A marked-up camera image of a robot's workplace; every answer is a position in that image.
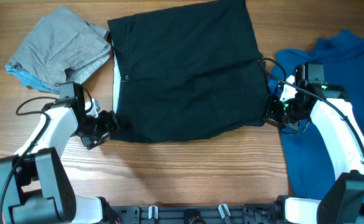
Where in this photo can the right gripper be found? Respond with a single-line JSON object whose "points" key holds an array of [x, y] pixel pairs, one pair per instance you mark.
{"points": [[271, 116]]}

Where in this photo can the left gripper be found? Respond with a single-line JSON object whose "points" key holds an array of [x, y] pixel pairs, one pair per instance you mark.
{"points": [[111, 124]]}

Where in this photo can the black shorts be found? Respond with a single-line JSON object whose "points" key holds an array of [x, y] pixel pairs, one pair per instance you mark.
{"points": [[187, 73]]}

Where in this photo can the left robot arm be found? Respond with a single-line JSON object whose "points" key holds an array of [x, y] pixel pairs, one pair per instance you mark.
{"points": [[34, 187]]}

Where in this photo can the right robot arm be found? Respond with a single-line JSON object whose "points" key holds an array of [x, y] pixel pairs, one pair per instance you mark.
{"points": [[332, 114]]}

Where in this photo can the blue shirt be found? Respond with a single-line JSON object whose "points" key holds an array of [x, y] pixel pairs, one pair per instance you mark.
{"points": [[309, 167]]}

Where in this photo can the folded grey shorts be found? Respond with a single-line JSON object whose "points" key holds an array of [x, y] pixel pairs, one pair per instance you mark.
{"points": [[62, 48]]}

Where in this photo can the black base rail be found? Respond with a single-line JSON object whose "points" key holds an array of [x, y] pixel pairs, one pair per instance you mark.
{"points": [[246, 214]]}

